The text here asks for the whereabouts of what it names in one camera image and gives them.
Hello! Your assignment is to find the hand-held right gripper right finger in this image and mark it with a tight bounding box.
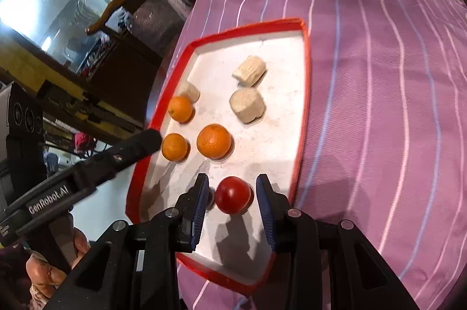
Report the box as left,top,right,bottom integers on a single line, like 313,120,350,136
255,173,420,310

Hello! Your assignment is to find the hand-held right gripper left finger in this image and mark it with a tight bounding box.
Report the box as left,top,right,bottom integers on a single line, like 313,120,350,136
42,173,210,310

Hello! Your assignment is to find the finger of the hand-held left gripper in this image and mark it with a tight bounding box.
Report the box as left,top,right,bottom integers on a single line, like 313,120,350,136
73,129,163,187

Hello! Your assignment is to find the small orange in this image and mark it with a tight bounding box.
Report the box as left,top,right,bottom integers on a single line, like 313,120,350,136
161,133,190,162
168,96,194,123

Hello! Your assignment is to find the large red tomato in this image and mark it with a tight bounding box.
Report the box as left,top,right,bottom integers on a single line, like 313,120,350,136
215,176,254,215

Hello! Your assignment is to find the large orange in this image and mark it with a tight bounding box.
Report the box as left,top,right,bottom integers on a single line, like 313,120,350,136
196,123,233,159

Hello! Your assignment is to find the short sugarcane piece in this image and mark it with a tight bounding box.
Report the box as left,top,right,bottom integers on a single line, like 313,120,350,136
179,81,201,104

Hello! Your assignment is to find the red tray with white inside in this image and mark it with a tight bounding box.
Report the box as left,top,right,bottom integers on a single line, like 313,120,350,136
126,17,312,296

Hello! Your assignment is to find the stout sugarcane piece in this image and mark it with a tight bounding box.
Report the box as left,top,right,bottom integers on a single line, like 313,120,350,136
229,87,266,125

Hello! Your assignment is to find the long sugarcane piece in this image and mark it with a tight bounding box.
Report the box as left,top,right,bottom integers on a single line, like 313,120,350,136
232,55,267,88

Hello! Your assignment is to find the person's left hand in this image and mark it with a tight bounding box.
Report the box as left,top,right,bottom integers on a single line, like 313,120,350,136
24,227,92,301

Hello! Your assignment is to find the purple striped cloth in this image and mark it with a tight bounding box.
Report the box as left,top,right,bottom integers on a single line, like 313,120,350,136
175,0,467,310

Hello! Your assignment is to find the wooden chair with curved rail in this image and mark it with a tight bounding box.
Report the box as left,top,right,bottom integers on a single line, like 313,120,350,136
86,0,163,37

